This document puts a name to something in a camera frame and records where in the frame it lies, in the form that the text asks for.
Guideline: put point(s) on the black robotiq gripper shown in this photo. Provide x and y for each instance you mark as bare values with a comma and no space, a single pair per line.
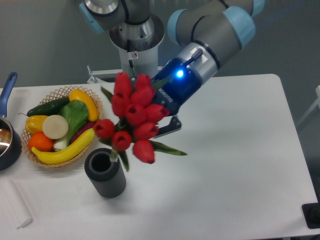
174,85

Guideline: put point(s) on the red tulip bouquet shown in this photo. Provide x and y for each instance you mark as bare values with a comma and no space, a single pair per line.
138,121

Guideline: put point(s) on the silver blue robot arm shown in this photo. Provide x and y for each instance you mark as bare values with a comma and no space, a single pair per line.
183,54

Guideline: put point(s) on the dark grey ribbed vase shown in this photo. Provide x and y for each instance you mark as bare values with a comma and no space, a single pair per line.
105,173

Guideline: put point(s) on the purple eggplant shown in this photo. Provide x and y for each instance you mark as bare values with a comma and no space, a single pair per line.
87,126

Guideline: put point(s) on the green leafy bok choy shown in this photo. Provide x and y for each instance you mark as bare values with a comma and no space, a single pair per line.
76,114

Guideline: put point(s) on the yellow squash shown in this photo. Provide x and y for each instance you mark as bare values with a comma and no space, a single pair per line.
80,95

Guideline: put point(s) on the beige round disc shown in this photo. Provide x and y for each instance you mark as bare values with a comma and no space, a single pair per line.
55,127

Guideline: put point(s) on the yellow banana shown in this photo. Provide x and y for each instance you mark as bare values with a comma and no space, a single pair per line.
68,153

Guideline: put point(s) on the green cucumber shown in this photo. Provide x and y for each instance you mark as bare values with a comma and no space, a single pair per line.
48,108

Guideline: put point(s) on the orange fruit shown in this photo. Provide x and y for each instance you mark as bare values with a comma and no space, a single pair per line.
41,142

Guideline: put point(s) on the yellow bell pepper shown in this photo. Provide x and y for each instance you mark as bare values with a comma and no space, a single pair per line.
34,124

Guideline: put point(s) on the black box at table edge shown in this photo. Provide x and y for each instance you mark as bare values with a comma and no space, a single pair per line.
311,212

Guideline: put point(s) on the white folded cloth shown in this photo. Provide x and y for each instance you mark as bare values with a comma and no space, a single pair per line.
15,205

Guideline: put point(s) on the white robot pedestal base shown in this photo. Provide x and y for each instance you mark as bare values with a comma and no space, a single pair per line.
132,62

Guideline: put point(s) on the white chair frame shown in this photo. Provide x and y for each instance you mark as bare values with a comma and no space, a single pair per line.
311,112

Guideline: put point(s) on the blue handled saucepan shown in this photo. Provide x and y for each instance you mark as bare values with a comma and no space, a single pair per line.
10,142

